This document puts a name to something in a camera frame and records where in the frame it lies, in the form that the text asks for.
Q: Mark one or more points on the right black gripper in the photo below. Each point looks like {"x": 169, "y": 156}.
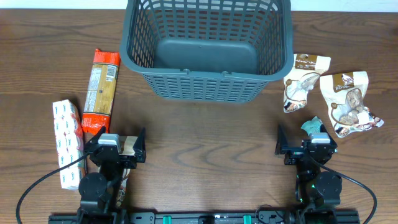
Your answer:
{"x": 293, "y": 152}

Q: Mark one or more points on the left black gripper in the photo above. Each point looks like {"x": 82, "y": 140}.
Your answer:
{"x": 140, "y": 156}

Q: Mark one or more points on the cream pouch with label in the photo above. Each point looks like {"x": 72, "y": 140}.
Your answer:
{"x": 114, "y": 172}

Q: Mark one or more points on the teal small snack packet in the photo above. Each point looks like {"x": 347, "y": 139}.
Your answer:
{"x": 312, "y": 126}

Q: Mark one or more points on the white tissue pack bundle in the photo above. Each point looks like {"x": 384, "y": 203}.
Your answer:
{"x": 69, "y": 143}

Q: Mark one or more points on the cream pouch with mushrooms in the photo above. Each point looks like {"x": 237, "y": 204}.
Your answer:
{"x": 344, "y": 95}

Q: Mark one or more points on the cream brown snack pouch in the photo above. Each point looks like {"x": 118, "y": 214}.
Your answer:
{"x": 302, "y": 78}

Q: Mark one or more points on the orange brown cracker package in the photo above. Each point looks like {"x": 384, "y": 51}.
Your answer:
{"x": 101, "y": 91}

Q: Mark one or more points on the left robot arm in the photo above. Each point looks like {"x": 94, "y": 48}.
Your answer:
{"x": 97, "y": 195}

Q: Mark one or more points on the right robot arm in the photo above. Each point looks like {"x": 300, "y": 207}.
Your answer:
{"x": 317, "y": 191}

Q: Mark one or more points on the grey plastic slotted basket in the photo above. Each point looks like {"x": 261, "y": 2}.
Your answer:
{"x": 208, "y": 50}

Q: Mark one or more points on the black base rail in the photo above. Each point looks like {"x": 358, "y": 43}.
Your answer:
{"x": 260, "y": 217}

